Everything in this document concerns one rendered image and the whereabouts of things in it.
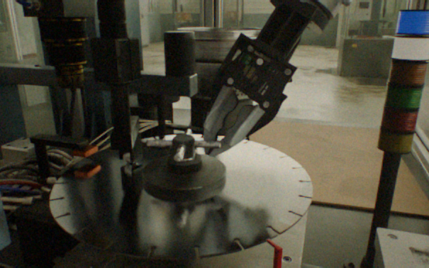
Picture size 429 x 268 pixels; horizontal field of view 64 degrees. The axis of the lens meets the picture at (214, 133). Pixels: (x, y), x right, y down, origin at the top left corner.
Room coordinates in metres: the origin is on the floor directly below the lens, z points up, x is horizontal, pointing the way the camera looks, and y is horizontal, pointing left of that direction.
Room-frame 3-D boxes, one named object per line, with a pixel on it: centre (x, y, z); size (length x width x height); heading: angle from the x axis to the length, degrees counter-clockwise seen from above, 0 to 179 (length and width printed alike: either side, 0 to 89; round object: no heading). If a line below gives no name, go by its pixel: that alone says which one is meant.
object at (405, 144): (0.47, -0.26, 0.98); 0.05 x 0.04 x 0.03; 162
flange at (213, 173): (0.42, 0.04, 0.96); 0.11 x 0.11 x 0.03
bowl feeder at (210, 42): (1.20, -0.03, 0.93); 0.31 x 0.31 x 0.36
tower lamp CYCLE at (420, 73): (0.47, -0.26, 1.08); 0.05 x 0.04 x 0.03; 162
